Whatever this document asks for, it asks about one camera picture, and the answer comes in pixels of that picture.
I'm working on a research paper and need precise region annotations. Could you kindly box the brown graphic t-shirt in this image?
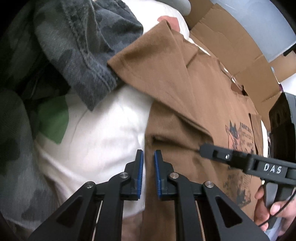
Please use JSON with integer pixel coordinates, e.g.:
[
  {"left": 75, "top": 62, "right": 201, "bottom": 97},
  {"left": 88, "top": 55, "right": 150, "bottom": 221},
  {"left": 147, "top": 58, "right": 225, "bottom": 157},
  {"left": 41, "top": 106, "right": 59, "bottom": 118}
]
[{"left": 108, "top": 21, "right": 263, "bottom": 240}]

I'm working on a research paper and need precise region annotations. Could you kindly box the grey camouflage jacket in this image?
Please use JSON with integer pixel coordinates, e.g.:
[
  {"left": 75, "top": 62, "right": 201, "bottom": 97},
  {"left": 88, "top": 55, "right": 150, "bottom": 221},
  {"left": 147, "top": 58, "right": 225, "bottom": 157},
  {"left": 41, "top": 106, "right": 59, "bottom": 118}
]
[{"left": 1, "top": 1, "right": 144, "bottom": 232}]

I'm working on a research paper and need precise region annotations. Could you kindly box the person right hand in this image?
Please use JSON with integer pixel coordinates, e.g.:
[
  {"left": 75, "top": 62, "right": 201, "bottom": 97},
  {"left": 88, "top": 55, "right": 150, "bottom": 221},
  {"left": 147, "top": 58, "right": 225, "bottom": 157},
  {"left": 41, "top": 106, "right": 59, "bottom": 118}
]
[{"left": 253, "top": 185, "right": 295, "bottom": 236}]

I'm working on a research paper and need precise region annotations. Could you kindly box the cream bear print bedsheet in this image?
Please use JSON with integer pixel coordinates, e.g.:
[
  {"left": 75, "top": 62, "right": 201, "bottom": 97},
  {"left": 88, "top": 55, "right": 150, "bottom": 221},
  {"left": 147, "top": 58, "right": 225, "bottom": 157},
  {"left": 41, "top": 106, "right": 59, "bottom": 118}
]
[{"left": 33, "top": 0, "right": 269, "bottom": 241}]

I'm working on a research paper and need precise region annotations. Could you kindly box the brown cardboard sheet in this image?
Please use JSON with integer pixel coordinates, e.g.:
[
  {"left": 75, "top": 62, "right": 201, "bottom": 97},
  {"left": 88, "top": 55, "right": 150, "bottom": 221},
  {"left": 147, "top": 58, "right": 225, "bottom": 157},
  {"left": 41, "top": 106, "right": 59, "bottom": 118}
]
[{"left": 185, "top": 0, "right": 295, "bottom": 130}]

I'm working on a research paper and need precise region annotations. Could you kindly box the grey wrapped mattress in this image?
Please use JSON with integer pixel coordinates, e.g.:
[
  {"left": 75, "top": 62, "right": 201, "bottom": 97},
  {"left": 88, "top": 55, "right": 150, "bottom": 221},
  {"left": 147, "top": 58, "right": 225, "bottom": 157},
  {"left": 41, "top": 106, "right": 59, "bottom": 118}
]
[{"left": 212, "top": 0, "right": 295, "bottom": 62}]

